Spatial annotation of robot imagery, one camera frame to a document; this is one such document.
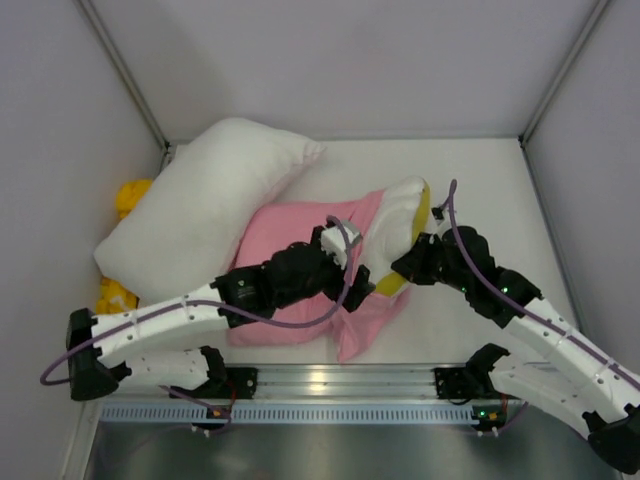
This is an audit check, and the pink pillowcase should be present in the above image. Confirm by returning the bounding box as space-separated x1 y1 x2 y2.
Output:
217 190 410 363

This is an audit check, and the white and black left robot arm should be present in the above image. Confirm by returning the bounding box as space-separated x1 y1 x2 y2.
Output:
66 223 374 401

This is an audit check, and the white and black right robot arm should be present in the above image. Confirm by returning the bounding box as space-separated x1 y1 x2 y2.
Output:
392 226 639 475

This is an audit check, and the bare white pillow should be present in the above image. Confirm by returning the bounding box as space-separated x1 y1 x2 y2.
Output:
93 117 329 304

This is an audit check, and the yellow cloth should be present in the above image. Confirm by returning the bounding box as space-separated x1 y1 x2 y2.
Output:
95 179 153 314

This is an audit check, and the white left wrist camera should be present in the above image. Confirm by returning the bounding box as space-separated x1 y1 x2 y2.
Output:
320 216 362 269

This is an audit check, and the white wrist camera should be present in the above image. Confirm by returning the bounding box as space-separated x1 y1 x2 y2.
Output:
431 204 449 225
320 216 362 269

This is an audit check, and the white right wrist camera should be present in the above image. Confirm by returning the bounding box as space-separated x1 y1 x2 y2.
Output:
431 204 449 225

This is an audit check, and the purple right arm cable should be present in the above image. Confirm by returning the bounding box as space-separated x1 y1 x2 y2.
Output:
447 179 640 386

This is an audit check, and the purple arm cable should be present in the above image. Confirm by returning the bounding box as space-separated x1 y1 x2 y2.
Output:
447 179 640 386
39 214 364 389

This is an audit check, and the aluminium front rail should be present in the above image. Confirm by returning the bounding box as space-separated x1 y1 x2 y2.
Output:
80 363 626 401

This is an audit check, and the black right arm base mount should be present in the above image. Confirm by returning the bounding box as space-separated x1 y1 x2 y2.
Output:
434 367 492 405

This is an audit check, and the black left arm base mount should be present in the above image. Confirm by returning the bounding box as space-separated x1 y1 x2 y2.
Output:
171 367 259 400

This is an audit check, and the grey slotted cable duct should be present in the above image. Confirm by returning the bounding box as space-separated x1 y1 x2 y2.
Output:
100 402 508 426

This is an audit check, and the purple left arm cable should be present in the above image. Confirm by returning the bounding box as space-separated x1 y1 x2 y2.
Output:
39 214 364 389

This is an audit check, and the right aluminium corner post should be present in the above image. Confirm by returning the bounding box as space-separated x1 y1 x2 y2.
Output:
518 0 615 150

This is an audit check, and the aluminium corner post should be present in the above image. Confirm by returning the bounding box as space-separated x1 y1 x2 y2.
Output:
518 0 615 150
74 0 170 151

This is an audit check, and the left aluminium corner post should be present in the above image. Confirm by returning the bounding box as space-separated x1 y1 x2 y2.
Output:
74 0 170 151

